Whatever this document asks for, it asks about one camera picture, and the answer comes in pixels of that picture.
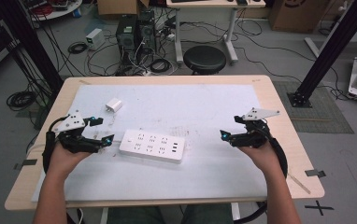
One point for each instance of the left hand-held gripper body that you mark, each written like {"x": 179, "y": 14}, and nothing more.
{"x": 72, "y": 141}

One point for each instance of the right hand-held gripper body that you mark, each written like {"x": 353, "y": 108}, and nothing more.
{"x": 251, "y": 138}

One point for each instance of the white charger adapter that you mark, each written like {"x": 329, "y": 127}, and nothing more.
{"x": 114, "y": 105}

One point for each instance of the white power strip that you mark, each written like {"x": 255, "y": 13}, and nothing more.
{"x": 151, "y": 146}

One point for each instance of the person's left hand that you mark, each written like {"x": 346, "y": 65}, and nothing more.
{"x": 66, "y": 160}

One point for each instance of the person's right hand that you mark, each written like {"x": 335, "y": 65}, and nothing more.
{"x": 260, "y": 158}

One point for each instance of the grey tape strip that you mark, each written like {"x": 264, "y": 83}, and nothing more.
{"x": 27, "y": 163}
{"x": 315, "y": 173}

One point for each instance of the white table mat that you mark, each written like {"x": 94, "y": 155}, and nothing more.
{"x": 167, "y": 105}

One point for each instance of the black round stool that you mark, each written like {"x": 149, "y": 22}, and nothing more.
{"x": 204, "y": 59}

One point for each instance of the grey floor mat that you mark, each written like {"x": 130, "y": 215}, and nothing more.
{"x": 326, "y": 118}

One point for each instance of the white power supply box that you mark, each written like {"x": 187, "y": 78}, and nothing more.
{"x": 95, "y": 39}

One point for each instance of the black computer tower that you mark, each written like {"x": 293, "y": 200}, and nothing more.
{"x": 126, "y": 34}
{"x": 147, "y": 31}

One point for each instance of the person's legs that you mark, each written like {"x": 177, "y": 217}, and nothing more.
{"x": 167, "y": 214}

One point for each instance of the black tape cross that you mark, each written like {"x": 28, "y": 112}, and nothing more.
{"x": 319, "y": 207}

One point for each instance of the small cardboard box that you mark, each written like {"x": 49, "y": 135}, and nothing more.
{"x": 117, "y": 6}

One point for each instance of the white desk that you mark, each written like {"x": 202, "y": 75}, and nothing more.
{"x": 214, "y": 3}

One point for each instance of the round white table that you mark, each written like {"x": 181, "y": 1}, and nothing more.
{"x": 58, "y": 7}

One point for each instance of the large cardboard box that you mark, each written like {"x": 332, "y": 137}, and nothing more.
{"x": 298, "y": 15}

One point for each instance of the black aluminium frame post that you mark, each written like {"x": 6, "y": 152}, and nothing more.
{"x": 30, "y": 40}
{"x": 332, "y": 46}

